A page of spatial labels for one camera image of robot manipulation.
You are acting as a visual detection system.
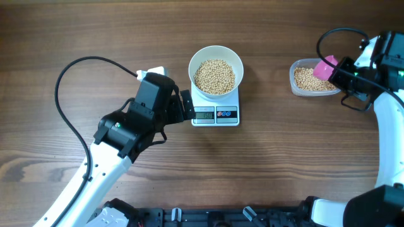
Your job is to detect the white bowl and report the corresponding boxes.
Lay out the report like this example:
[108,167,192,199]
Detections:
[188,45,244,100]

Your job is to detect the clear container of soybeans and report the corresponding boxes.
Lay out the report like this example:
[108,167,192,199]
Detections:
[290,59,340,96]

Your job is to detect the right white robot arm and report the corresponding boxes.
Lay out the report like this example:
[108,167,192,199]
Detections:
[300,28,403,226]

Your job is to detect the soybeans in white bowl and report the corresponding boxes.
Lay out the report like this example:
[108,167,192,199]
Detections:
[194,59,235,95]

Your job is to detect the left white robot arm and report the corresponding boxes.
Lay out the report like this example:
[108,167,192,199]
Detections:
[36,73,195,226]

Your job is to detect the pink plastic measuring scoop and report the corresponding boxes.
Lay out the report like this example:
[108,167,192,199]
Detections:
[313,55,338,81]

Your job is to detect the white digital kitchen scale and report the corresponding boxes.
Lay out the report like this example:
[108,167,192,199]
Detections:
[191,85,240,127]

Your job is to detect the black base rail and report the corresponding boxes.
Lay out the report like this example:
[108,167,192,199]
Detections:
[130,207,310,227]

